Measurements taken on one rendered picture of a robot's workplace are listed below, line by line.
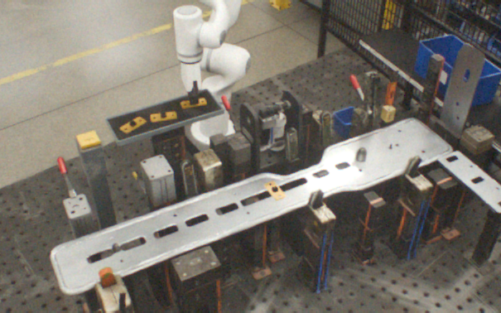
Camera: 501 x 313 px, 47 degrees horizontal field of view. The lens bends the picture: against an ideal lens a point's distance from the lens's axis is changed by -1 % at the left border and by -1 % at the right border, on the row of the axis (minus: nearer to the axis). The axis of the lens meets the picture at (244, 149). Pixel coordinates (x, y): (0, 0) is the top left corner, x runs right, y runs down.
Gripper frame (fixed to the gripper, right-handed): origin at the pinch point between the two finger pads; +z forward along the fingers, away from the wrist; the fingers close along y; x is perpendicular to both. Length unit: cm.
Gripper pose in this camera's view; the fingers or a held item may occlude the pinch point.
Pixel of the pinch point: (193, 97)
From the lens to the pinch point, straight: 194.5
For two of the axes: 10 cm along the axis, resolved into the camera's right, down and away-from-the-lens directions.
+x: 9.6, -1.8, 2.1
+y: 2.8, 6.2, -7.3
